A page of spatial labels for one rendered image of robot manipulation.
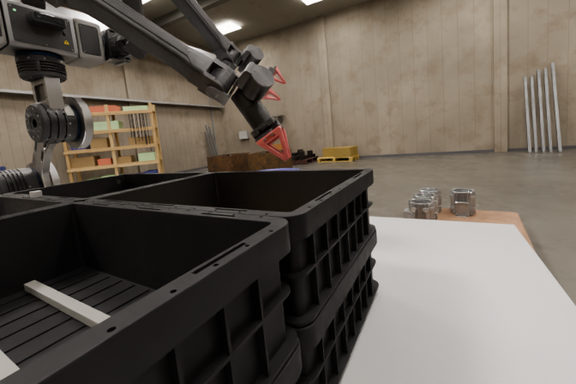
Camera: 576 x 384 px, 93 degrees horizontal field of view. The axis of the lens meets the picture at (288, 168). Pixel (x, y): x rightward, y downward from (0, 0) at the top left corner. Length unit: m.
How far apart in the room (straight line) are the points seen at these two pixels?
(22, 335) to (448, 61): 10.06
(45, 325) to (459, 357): 0.48
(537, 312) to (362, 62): 10.05
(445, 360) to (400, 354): 0.05
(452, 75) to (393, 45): 2.04
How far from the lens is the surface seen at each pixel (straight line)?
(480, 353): 0.49
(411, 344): 0.48
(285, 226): 0.22
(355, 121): 10.26
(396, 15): 10.59
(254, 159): 6.31
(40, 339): 0.39
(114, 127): 8.60
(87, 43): 1.41
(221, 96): 0.68
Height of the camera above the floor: 1.00
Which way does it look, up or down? 6 degrees down
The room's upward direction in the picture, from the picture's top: 5 degrees counter-clockwise
